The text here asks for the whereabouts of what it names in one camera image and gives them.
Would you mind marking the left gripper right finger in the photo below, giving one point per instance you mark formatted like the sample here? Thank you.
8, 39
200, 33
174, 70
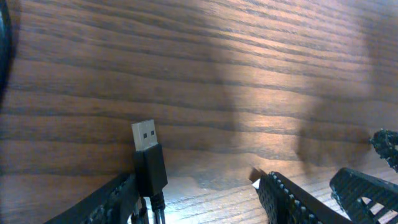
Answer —
286, 202

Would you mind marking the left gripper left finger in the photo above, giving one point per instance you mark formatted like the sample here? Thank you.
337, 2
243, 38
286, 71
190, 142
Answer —
112, 203

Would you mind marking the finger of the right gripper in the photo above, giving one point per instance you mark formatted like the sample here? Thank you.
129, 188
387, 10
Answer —
364, 198
385, 144

